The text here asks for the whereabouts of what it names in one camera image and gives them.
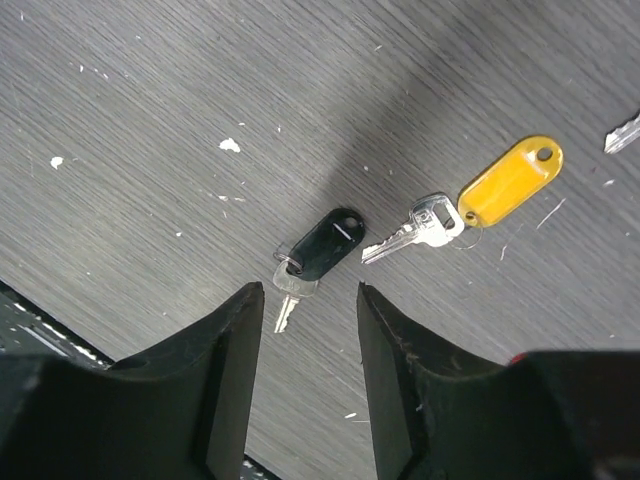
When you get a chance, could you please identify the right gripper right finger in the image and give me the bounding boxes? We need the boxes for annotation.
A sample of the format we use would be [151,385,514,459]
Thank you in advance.
[357,284,639,479]

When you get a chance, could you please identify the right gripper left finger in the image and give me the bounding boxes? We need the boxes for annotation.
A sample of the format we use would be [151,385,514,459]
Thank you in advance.
[1,282,264,479]

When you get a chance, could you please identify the black tag key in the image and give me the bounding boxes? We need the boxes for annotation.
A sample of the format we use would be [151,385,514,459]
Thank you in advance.
[272,207,366,334]

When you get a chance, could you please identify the yellow tag key right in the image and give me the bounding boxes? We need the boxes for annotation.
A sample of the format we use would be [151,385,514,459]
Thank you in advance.
[361,135,564,264]

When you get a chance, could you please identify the brown tag key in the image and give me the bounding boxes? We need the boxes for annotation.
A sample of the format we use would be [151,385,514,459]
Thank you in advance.
[603,112,640,155]

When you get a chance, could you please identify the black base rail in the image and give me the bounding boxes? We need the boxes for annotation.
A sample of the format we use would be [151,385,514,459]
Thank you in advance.
[1,282,114,370]

